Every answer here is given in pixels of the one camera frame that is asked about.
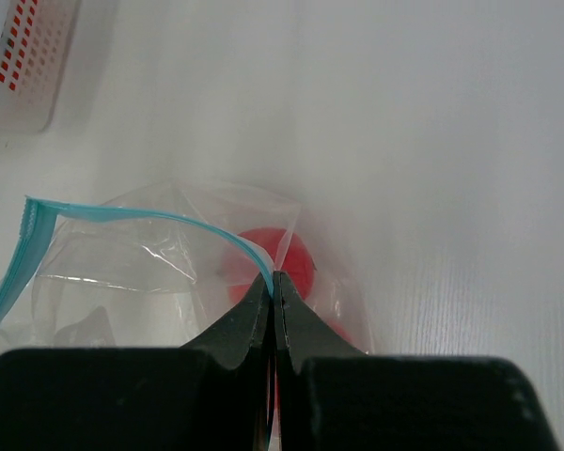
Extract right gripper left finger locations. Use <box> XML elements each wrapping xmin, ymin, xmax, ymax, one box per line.
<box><xmin>0</xmin><ymin>277</ymin><xmax>272</xmax><ymax>450</ymax></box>

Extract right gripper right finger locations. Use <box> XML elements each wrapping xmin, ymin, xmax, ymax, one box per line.
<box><xmin>273</xmin><ymin>272</ymin><xmax>558</xmax><ymax>450</ymax></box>

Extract clear zip top bag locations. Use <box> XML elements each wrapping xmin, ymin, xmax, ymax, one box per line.
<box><xmin>0</xmin><ymin>177</ymin><xmax>372</xmax><ymax>451</ymax></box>

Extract fake red apple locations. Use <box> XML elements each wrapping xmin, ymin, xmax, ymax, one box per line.
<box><xmin>326</xmin><ymin>319</ymin><xmax>354</xmax><ymax>346</ymax></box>

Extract white plastic basket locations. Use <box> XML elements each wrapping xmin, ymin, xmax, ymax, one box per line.
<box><xmin>0</xmin><ymin>0</ymin><xmax>80</xmax><ymax>132</ymax></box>

